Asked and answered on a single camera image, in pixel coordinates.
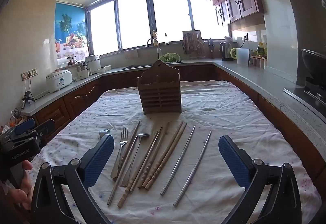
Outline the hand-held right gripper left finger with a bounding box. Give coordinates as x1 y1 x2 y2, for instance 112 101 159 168
31 134 115 224

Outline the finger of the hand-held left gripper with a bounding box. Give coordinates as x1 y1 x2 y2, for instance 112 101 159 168
34 119 56 142
15 118 35 135

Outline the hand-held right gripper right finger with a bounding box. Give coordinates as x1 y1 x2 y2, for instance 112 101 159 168
218 135 302 224

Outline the chopsticks bundle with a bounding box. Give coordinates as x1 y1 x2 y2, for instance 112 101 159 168
173 131 212 206

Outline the carved wooden chopstick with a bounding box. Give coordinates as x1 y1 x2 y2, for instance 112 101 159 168
142 121 184 189
117 131 160 208
146 122 187 190
129 126 163 193
138 122 171 189

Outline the metal spoon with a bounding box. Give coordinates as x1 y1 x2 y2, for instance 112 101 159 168
122 133 150 187

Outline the plain metal chopstick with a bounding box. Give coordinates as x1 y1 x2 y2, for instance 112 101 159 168
160 126 196 196

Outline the wooden utensil holder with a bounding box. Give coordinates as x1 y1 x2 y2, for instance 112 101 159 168
137 60 182 115

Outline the person's left hand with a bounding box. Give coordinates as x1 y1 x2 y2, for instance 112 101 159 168
0 160 33 210

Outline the small black tripod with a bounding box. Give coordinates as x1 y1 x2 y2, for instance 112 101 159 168
22 91 35 110

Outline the white rice cooker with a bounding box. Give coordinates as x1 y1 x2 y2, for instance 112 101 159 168
46 69 73 93

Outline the white floral tablecloth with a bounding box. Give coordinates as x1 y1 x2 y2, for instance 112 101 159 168
31 80 323 224

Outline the small white electric pot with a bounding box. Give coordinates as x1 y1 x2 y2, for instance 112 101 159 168
76 65 91 80

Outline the white steamer pot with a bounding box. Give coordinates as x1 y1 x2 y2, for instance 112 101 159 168
84 55 101 75

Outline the grey kitchen countertop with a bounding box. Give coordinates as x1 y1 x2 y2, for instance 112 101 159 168
20 58 326 135

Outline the gas stove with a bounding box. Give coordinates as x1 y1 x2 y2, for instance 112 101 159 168
283 79 326 114

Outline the kitchen sink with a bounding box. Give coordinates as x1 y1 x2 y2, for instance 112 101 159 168
120 64 153 70

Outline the row of spice jars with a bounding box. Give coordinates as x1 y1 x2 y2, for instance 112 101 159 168
250 55 267 69

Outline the translucent white pitcher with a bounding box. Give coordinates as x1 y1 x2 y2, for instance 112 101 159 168
236 48 250 65

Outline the steel electric kettle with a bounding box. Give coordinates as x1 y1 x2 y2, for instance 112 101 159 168
219 41 234 61

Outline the hanging dish towel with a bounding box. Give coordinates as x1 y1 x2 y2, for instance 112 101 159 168
124 48 139 59

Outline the green colander with vegetables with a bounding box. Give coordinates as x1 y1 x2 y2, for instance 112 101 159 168
158 53 182 64

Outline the utensil drying rack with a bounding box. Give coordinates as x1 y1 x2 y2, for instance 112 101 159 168
181 30 206 58

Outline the black wok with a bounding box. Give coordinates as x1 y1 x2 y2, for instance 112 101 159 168
301 48 326 80

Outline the curved metal faucet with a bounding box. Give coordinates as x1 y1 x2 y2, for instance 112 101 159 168
146 38 163 60

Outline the kitchen window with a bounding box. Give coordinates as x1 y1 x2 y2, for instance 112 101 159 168
85 0 230 58

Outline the wall socket strip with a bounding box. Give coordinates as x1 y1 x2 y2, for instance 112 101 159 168
21 68 38 80

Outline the fruit wall poster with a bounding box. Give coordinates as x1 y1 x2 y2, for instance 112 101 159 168
55 2 88 60

